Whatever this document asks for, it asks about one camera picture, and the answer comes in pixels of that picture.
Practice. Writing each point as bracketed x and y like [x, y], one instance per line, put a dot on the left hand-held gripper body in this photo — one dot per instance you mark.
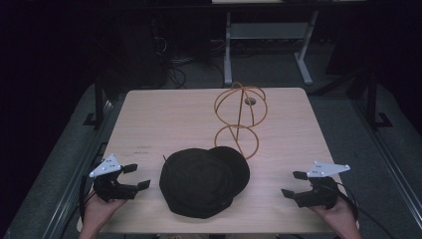
[105, 166]

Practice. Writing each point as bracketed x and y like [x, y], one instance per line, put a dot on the black hat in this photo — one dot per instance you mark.
[199, 184]

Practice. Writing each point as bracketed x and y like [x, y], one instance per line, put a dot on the white metal desk frame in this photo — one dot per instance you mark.
[265, 30]

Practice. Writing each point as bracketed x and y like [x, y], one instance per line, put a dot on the person's left hand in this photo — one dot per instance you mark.
[98, 212]

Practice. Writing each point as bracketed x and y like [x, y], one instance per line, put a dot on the grey metal frame rail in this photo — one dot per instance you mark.
[388, 152]
[76, 186]

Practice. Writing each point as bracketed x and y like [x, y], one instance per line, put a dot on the black metal stand post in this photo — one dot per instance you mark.
[372, 99]
[98, 99]

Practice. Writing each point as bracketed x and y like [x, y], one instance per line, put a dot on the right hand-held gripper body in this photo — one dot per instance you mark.
[320, 195]

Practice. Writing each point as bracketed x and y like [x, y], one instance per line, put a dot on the grey round table grommet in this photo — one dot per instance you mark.
[249, 101]

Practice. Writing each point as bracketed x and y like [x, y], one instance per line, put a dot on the person's right hand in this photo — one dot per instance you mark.
[341, 215]

